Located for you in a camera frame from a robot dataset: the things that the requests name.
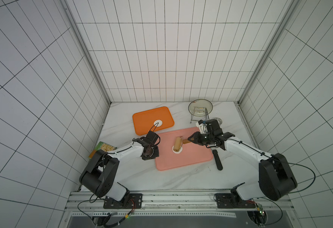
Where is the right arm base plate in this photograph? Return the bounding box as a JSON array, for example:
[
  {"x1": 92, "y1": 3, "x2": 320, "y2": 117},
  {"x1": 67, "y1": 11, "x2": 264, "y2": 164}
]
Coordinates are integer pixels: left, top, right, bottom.
[{"x1": 214, "y1": 193, "x2": 256, "y2": 209}]

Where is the metal wire lid rack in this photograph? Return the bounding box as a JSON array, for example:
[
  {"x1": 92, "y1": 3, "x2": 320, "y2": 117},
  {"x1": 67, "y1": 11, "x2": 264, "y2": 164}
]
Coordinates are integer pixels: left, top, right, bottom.
[{"x1": 190, "y1": 107, "x2": 209, "y2": 123}]

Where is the pink plastic tray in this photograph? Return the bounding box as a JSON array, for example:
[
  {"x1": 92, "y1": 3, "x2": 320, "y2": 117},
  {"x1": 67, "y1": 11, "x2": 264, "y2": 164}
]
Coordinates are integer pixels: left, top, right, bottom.
[{"x1": 155, "y1": 127, "x2": 214, "y2": 171}]

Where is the orange plastic tray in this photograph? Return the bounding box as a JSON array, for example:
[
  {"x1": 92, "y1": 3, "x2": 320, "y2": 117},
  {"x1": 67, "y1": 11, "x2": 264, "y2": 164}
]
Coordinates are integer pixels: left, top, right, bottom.
[{"x1": 132, "y1": 106, "x2": 175, "y2": 136}]

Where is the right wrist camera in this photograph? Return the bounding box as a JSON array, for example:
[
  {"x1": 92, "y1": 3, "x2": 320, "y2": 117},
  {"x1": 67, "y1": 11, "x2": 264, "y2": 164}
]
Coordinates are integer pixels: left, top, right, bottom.
[{"x1": 196, "y1": 120, "x2": 208, "y2": 134}]

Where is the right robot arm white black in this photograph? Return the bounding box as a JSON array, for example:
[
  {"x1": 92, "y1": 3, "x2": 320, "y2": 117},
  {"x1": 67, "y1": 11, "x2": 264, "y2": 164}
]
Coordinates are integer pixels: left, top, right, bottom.
[{"x1": 187, "y1": 119, "x2": 297, "y2": 201}]

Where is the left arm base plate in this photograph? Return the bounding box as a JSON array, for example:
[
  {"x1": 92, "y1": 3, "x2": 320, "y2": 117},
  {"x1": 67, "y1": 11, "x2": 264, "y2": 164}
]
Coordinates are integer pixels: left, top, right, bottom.
[{"x1": 103, "y1": 193, "x2": 143, "y2": 210}]

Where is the green yellow packet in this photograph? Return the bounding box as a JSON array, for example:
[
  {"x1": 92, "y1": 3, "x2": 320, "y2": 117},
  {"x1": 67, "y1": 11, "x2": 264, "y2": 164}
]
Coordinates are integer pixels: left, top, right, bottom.
[{"x1": 88, "y1": 142, "x2": 117, "y2": 159}]

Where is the white dough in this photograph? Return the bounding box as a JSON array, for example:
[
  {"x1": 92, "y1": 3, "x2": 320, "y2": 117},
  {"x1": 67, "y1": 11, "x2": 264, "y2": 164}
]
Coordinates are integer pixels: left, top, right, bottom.
[
  {"x1": 172, "y1": 145, "x2": 183, "y2": 154},
  {"x1": 154, "y1": 120, "x2": 163, "y2": 127}
]

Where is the wooden rolling pin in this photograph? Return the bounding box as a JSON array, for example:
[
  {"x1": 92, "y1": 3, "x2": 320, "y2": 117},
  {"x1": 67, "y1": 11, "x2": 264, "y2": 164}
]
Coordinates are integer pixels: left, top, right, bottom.
[{"x1": 174, "y1": 137, "x2": 190, "y2": 150}]

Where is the left base black cable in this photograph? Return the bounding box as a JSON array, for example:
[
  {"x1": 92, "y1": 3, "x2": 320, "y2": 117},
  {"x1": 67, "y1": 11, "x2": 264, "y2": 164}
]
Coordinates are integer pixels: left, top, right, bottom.
[{"x1": 77, "y1": 199, "x2": 106, "y2": 226}]

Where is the aluminium mounting rail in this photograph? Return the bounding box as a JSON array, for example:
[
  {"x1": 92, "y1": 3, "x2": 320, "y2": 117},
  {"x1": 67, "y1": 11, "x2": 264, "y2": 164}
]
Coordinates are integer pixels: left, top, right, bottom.
[{"x1": 65, "y1": 190, "x2": 294, "y2": 221}]

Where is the white dough on orange tray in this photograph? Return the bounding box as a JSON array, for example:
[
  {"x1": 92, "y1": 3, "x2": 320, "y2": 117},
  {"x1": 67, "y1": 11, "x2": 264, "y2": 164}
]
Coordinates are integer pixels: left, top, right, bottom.
[{"x1": 154, "y1": 120, "x2": 163, "y2": 127}]

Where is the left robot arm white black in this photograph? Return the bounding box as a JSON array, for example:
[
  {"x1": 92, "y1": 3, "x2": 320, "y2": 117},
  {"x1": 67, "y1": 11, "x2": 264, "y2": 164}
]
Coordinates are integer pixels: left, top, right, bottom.
[{"x1": 79, "y1": 131, "x2": 160, "y2": 202}]

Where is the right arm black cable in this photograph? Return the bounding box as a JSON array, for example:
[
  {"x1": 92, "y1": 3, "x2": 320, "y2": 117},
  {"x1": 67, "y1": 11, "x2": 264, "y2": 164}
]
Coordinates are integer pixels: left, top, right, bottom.
[{"x1": 231, "y1": 139, "x2": 316, "y2": 194}]

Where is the metal spatula black handle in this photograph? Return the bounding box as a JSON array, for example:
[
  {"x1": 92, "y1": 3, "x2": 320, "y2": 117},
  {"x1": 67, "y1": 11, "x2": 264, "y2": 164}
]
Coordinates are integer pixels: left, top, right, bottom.
[{"x1": 212, "y1": 150, "x2": 223, "y2": 171}]

